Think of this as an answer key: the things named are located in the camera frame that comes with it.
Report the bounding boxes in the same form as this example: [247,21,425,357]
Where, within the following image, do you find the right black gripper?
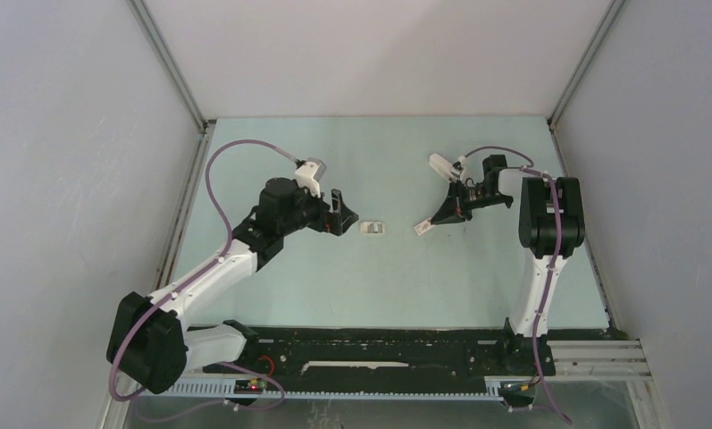
[431,179,512,224]

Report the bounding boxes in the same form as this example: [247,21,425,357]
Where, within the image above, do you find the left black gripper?
[279,181,357,237]

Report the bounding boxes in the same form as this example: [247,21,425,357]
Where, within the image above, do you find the white staple box barcode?
[359,221,386,236]

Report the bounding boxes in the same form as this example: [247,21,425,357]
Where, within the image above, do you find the white stapler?
[429,153,457,182]

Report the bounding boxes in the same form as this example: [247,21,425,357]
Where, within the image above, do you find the small white staple box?
[414,218,434,236]

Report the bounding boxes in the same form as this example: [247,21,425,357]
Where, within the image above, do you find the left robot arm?
[106,178,359,401]

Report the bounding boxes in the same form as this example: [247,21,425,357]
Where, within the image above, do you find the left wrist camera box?
[294,158,327,198]

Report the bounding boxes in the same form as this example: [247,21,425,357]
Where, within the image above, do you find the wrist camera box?
[294,158,327,198]
[448,156,468,182]

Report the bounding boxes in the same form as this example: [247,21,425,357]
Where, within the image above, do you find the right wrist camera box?
[448,156,468,182]

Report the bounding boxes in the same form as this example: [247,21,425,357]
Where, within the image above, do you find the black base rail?
[204,324,555,397]

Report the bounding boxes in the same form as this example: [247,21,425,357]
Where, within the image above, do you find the white cable duct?
[142,377,501,401]

